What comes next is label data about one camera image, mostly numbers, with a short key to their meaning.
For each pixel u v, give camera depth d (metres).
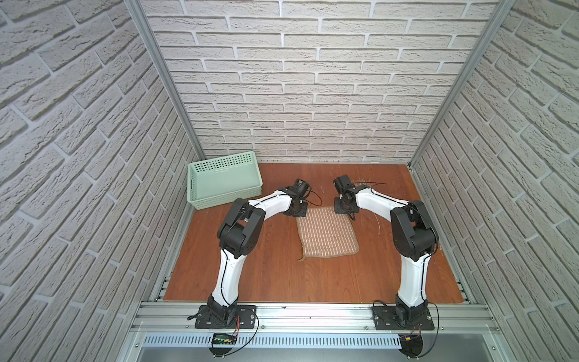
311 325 0.74
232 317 0.66
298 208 0.85
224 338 0.71
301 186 0.83
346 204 0.74
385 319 0.74
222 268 0.60
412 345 0.69
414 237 0.53
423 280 0.59
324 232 0.95
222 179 1.21
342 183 0.81
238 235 0.55
